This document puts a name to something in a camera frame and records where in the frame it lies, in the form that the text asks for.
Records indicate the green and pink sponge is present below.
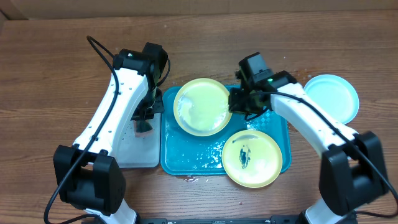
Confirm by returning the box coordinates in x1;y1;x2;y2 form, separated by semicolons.
134;120;154;138

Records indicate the yellow plate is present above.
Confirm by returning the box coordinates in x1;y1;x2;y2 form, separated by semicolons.
221;130;283;189
173;78;232;137

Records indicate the light blue plate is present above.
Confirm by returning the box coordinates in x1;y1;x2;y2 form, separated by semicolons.
304;74;359;124

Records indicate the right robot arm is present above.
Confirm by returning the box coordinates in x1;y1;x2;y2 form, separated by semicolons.
229;52;397;223

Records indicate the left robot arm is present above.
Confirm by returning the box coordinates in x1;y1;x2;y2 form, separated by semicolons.
52;39;170;223

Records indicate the black soapy water tray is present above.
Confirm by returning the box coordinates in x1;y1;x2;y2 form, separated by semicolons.
116;114;162;169

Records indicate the teal plastic tray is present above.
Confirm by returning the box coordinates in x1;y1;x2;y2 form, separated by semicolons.
160;86;292;175

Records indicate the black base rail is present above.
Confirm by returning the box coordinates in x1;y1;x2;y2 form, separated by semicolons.
134;214;309;224

